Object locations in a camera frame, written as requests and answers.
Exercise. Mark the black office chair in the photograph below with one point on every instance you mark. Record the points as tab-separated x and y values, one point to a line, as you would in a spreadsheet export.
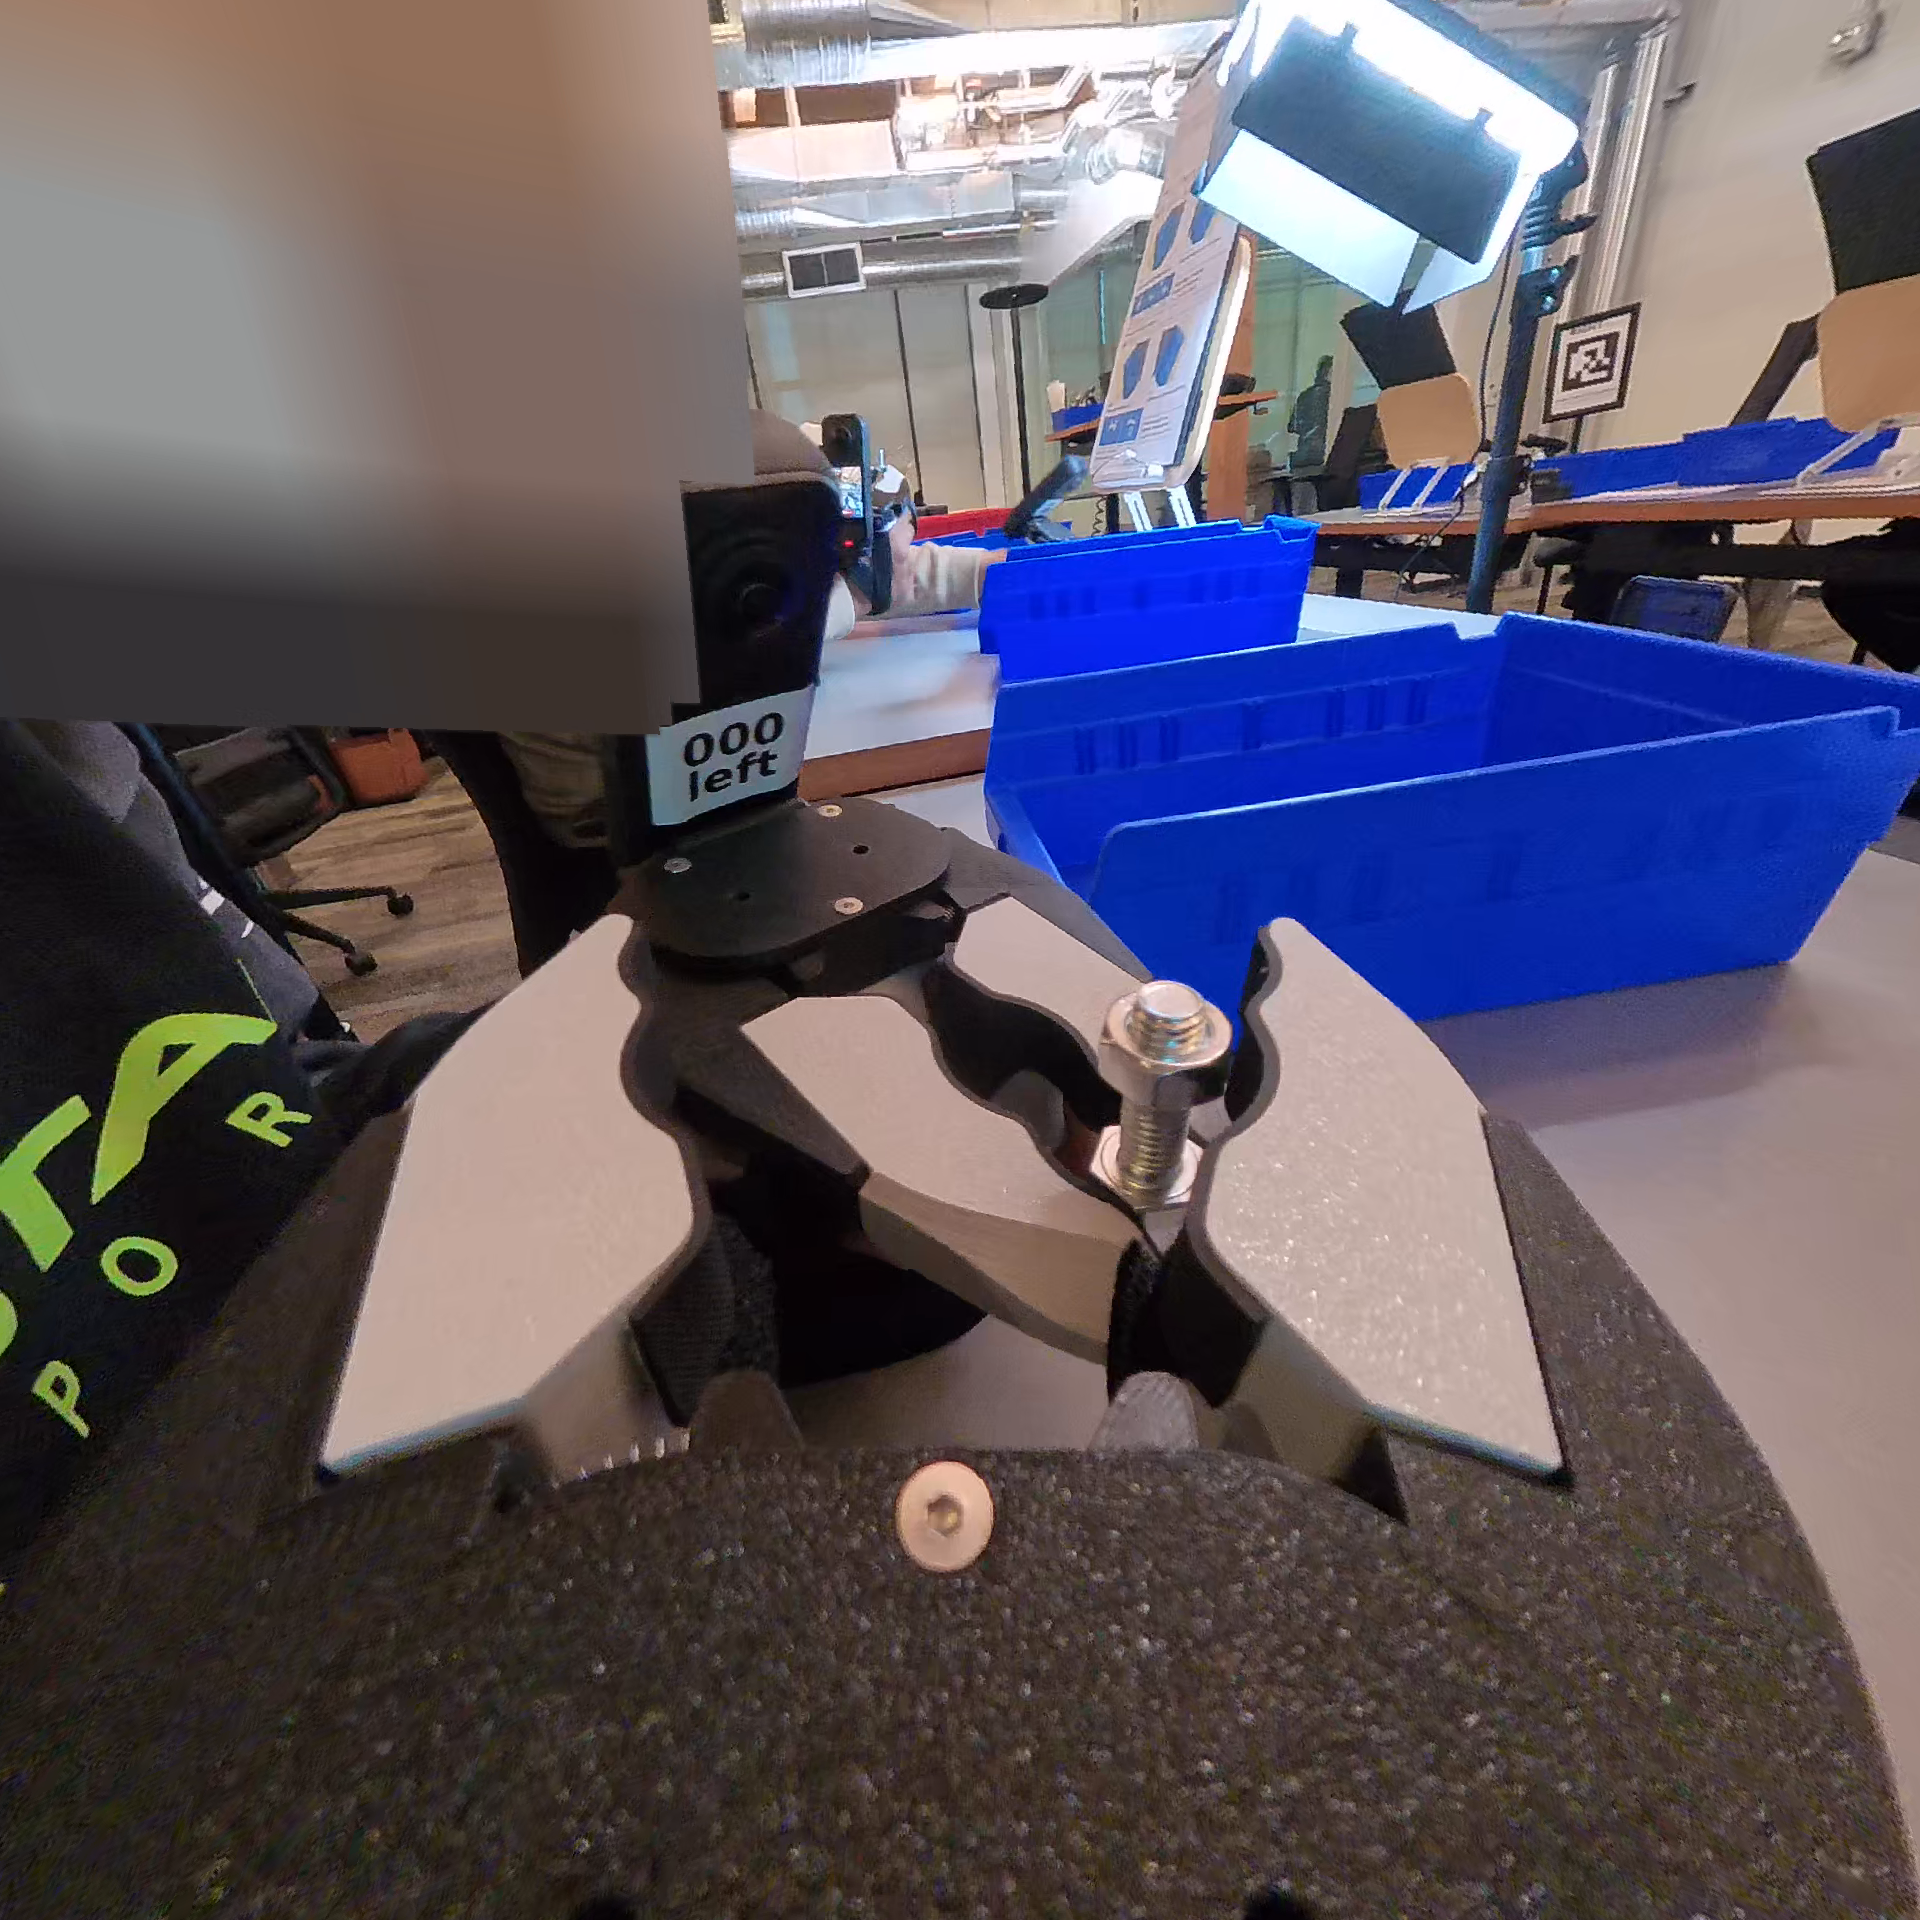
270	825

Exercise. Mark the long wooden desk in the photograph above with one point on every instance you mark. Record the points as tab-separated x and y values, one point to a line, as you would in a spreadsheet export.
1802	518

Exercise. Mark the red plastic bin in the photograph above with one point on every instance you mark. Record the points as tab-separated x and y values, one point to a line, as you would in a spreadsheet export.
961	524

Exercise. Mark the dark blue bag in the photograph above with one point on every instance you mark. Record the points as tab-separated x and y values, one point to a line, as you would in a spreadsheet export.
1673	611

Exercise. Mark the wall air vent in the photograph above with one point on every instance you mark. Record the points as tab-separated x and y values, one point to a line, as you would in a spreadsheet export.
823	268

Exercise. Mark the studio light on stand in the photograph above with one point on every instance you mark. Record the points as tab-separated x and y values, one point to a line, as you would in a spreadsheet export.
1382	123

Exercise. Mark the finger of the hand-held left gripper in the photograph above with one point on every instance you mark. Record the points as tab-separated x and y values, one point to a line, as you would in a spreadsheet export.
1046	967
916	1141

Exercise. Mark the black printed shirt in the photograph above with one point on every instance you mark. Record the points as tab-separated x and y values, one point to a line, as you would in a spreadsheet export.
122	1201

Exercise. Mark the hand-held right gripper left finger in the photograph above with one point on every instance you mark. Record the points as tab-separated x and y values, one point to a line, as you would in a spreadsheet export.
527	1201

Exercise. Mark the silver hex bolt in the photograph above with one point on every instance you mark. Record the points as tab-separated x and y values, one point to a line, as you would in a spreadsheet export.
1148	1141

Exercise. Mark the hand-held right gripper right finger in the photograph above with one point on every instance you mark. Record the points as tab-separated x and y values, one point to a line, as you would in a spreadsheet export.
1382	1217

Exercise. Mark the roll-up banner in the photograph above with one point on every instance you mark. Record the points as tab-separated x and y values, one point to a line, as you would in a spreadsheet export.
1172	316

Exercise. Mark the blue plastic bin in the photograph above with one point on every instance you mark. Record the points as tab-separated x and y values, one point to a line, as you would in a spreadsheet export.
1156	603
1711	460
1501	886
1418	480

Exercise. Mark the black floor lamp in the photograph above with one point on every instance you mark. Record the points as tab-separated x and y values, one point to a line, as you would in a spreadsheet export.
1017	297

